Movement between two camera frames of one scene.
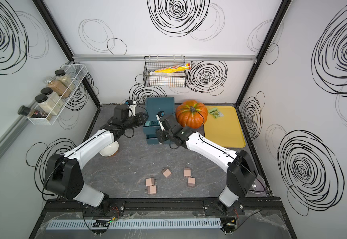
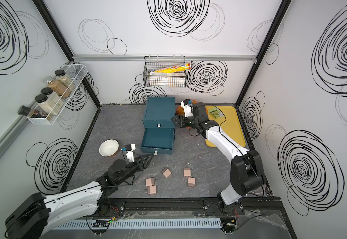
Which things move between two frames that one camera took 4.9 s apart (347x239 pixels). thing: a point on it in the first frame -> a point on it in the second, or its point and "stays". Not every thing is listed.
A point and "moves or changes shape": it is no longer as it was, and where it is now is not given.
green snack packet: (215, 113) stays
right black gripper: (159, 133) -> (181, 119)
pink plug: (191, 181) stays
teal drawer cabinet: (152, 125) moves or changes shape
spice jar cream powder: (47, 104) stays
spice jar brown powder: (58, 87) stays
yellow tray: (223, 127) stays
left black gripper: (140, 117) -> (142, 164)
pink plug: (187, 172) stays
